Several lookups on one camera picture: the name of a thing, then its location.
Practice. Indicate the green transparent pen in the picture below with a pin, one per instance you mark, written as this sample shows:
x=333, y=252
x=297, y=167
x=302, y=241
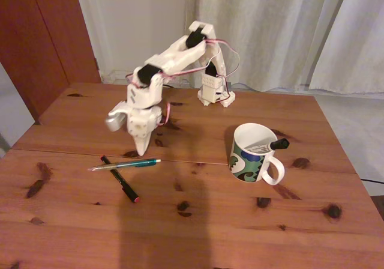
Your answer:
x=135, y=164

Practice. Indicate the black pen red end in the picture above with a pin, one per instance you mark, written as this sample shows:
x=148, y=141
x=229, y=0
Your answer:
x=124, y=186

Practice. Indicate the silver camera box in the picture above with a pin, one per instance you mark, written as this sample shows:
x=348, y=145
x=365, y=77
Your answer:
x=115, y=120

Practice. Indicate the white marker black cap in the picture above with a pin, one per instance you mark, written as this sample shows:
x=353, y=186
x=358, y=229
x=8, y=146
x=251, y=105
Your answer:
x=280, y=144

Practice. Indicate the white mug green blue pattern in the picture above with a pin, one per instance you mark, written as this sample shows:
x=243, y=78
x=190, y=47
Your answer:
x=249, y=167

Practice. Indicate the brown wooden cabinet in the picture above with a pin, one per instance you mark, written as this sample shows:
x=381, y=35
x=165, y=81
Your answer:
x=36, y=41

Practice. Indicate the white controller board case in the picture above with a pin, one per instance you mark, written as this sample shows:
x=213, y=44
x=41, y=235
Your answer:
x=202, y=99

